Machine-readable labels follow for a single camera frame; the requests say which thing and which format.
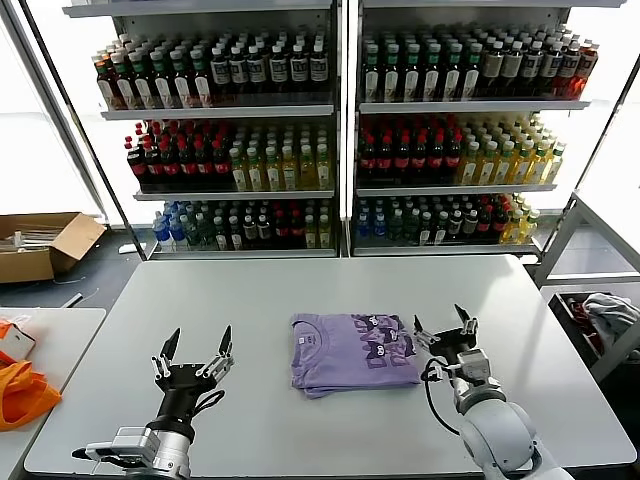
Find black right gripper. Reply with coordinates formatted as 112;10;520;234
412;303;479;362

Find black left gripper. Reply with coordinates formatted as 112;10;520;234
150;324;235;436

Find purple t-shirt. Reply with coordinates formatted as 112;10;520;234
289;312;422;400

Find green drink bottle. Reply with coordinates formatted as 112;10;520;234
388;209;405;248
185;213;202;251
404;209;420;248

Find small cola bottle red label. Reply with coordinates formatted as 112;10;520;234
477;205;494;247
492;204;508;246
290;209;307;250
274;210;292;250

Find dark storage bin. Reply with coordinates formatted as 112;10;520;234
548;292;640;371

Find red cloth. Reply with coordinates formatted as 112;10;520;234
569;297;601;351

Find yellow juice bottle green label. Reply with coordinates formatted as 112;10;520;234
459;141;482;187
231;148;250;192
530;141;552;185
547;142;569;185
513;140;535;186
299;144;318;190
282;145;300;191
248;147;266;192
316;143;334;190
478;141;500;187
264;146;283;191
495;141;517;186

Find grey white cloth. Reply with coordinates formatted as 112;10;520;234
582;293;640;351

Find cola bottle red cap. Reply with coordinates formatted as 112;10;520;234
394;133;413;184
359;133;379;184
411;133;430;184
144;141;165;187
428;133;447;184
196;139;216;187
162;140;182;187
445;132;464;184
126;141;147;187
213;139;233;187
179;139;199;187
376;133;396;184

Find orange fabric bag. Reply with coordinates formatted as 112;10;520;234
0;358;63;432

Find small white orange box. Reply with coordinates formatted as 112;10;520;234
0;319;38;361

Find grey metal cart leg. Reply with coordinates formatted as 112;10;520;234
592;319;640;389

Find open cardboard box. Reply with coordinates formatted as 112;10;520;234
0;211;108;284

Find white packing strips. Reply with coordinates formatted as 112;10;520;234
0;225;69;251

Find grey shelf unit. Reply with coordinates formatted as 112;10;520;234
62;0;347;261
349;0;595;259

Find dark bottle green white label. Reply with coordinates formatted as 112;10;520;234
151;49;175;109
403;43;424;104
112;51;135;110
171;48;195;109
131;49;155;110
363;44;383;104
444;43;465;103
464;42;485;101
383;43;403;104
424;43;445;103
191;47;215;108

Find dark bottle grey square label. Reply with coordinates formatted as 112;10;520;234
289;43;310;95
247;44;268;96
230;45;250;96
211;45;233;97
269;44;290;95
523;40;545;99
503;40;526;99
310;42;330;94
559;42;583;99
542;40;564;99
483;40;506;99

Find red drink bottle grey label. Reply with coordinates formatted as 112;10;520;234
577;44;601;99

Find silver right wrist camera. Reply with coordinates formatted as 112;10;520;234
455;349;494;387

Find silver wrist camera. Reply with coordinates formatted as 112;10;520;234
84;426;161;464
455;349;494;387

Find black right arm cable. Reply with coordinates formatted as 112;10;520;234
421;355;464;436

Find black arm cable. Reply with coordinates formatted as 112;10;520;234
71;447;116;464
421;355;464;436

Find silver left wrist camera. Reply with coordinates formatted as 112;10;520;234
84;426;161;464

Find grey metal frame table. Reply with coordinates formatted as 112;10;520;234
532;191;640;284

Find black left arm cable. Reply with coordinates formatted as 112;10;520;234
71;447;116;464

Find dark slanted metal post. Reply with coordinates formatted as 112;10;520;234
573;64;640;196
19;0;151;261

